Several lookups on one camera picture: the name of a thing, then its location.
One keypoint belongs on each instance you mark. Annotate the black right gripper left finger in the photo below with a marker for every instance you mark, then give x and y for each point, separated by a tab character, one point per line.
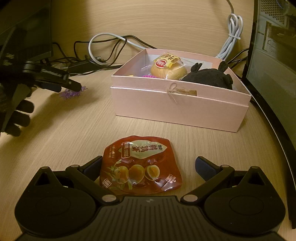
75	185

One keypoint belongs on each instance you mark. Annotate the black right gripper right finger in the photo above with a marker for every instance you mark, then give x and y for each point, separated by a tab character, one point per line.
224	185

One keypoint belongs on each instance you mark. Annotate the purple flower hair clip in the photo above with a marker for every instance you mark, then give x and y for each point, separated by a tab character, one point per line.
68	94

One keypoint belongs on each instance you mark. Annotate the red quail egg snack packet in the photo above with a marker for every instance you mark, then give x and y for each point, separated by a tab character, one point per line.
138	165

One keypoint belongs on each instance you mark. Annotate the magenta pink hair accessory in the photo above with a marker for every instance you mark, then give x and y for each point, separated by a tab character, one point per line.
148	76

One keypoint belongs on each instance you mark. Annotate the black plush toy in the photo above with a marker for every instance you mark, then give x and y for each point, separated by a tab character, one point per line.
210	76

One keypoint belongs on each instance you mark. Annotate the packaged round pastry bun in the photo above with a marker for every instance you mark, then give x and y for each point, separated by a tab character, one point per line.
168	66

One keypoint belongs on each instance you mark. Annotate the black gloved left hand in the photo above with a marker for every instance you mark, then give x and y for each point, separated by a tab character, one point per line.
16	86

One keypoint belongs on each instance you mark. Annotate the black power adapter brick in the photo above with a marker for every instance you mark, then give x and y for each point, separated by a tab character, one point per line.
83	66

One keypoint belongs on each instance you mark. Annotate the black computer monitor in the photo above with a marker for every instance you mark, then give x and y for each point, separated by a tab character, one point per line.
26	30

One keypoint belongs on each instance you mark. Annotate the pink cardboard gift box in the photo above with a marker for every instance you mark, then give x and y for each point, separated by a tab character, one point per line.
174	101

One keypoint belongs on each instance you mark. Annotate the black computer tower case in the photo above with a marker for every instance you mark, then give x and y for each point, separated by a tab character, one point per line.
269	74

